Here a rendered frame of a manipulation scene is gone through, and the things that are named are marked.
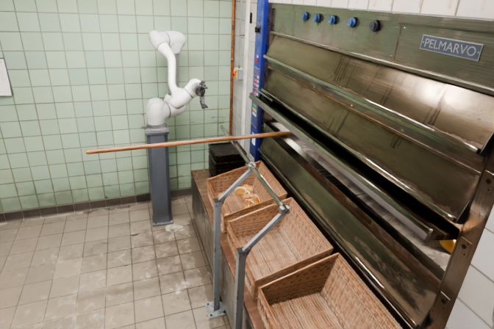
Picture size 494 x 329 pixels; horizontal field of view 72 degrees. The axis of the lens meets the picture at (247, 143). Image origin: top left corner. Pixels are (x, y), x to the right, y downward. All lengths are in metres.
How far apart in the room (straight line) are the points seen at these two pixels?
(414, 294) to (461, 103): 0.81
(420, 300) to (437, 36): 1.05
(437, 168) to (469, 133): 0.21
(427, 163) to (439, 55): 0.40
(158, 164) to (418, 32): 2.43
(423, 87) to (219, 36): 2.38
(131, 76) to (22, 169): 1.36
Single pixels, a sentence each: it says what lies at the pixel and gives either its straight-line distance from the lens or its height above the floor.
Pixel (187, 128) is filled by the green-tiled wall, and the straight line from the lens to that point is 3.65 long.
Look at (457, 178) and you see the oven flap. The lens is 1.41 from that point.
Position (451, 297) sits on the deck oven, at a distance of 1.56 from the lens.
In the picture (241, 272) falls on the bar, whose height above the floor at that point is 0.83.
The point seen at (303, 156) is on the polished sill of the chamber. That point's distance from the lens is 2.28.
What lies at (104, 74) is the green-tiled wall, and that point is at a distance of 3.44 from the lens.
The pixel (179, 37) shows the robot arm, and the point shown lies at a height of 1.80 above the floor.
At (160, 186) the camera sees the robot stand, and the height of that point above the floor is 0.44.
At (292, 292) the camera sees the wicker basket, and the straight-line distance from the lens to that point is 2.07.
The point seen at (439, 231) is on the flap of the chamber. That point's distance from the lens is 1.40.
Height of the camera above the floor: 2.13
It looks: 23 degrees down
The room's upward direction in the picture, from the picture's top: 3 degrees clockwise
